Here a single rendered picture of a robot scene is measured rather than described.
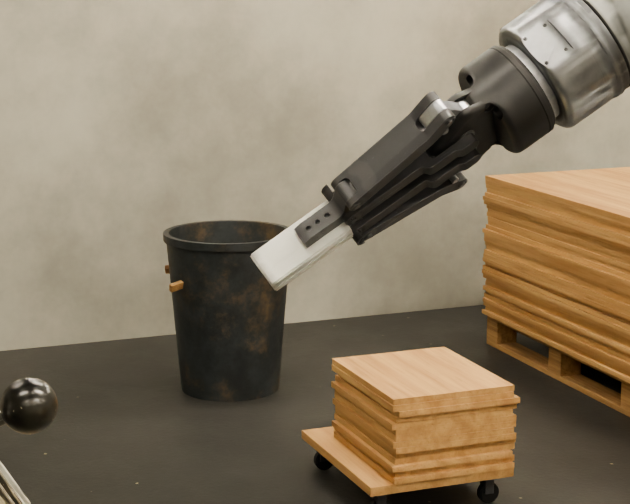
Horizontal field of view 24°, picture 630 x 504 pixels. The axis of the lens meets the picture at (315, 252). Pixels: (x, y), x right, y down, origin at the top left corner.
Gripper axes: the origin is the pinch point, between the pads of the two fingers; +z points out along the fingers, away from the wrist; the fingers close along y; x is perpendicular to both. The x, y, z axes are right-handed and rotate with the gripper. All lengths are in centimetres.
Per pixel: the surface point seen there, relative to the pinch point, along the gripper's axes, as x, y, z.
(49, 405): 2.0, 7.8, 20.1
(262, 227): -205, -456, -19
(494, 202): -171, -503, -110
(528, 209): -151, -481, -115
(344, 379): -104, -370, -7
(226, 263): -185, -420, 2
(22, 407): 1.5, 8.8, 21.5
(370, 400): -88, -353, -9
